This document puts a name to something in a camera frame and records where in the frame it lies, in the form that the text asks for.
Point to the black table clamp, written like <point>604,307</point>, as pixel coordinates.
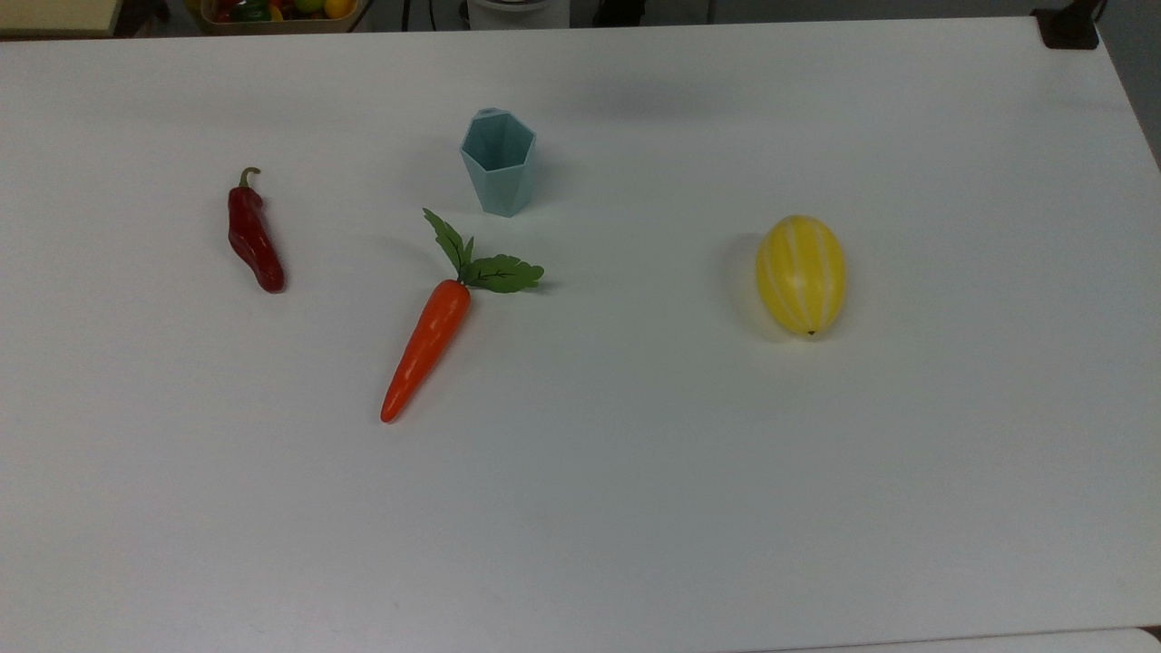
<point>1070,33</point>

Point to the red toy chili pepper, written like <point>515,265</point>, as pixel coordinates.
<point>250,238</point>

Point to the basket of toy fruit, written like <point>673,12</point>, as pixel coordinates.
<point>272,27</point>

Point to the yellow wooden board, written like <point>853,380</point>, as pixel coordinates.
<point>54,16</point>

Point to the green toy fruit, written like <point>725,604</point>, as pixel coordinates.
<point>309,4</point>

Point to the yellow toy fruit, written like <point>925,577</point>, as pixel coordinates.
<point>338,7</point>

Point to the teal faceted mug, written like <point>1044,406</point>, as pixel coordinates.
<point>499,195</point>

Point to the orange toy carrot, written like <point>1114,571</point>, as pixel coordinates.
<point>435,331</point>

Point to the yellow striped toy melon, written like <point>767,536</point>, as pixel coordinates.
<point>801,274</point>

